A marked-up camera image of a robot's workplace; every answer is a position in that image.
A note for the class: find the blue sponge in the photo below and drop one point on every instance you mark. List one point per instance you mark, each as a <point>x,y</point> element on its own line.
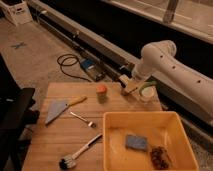
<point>136,142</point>

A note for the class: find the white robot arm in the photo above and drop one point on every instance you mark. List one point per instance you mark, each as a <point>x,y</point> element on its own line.
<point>160,56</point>

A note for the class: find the metal fork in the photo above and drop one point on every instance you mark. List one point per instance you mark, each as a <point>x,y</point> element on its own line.
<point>89,123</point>

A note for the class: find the wooden block eraser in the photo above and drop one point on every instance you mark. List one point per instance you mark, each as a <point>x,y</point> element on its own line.
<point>127,85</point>

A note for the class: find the blue grey power box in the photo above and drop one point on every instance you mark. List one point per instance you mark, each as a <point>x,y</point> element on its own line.
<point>92,70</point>

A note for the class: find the black chair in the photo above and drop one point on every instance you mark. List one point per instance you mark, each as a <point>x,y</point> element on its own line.
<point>15,114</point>

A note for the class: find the yellow handled scraper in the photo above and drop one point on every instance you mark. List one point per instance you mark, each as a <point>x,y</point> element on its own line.
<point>57,107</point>

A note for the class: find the dark red grape bunch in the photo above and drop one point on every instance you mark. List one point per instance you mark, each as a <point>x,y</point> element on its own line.
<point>159,158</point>

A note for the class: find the orange lidded spice jar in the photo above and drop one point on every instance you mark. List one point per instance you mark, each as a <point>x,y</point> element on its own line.
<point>101,92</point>

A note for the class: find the white dish brush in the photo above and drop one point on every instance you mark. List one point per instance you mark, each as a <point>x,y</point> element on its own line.
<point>69,161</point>

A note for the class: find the white storage crate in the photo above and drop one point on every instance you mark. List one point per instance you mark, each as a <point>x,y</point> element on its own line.
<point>17,14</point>

